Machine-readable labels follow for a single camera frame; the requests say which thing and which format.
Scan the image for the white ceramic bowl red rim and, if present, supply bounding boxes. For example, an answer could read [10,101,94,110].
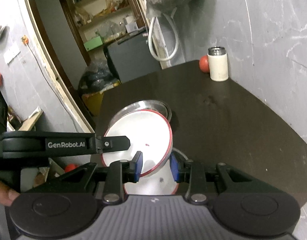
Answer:
[124,151,179,196]

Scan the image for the wooden shelf board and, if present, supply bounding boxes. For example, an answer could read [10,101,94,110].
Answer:
[18,107,43,131]

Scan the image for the white thermos jar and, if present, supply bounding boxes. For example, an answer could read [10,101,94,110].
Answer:
[207,46,229,82]

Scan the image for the steel plate with sticker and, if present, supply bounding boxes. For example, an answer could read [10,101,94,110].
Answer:
[108,100,172,128]

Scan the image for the green box on shelf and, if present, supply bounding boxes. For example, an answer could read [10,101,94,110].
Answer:
[83,36,103,51]

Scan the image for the dark grey cabinet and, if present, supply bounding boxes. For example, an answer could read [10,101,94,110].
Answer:
[104,30,162,83]

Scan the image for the person's left hand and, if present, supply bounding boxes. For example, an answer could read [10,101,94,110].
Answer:
[0,181,20,206]

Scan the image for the yellow box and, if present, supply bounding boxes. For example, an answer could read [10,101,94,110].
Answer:
[82,92,104,116]

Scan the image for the red round ball lid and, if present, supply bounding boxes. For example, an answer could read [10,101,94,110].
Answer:
[199,55,209,73]

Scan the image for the black plastic bag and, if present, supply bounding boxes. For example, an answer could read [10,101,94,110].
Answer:
[77,59,118,95]

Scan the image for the white flexible hose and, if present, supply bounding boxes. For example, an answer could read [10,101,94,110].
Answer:
[147,11,180,61]

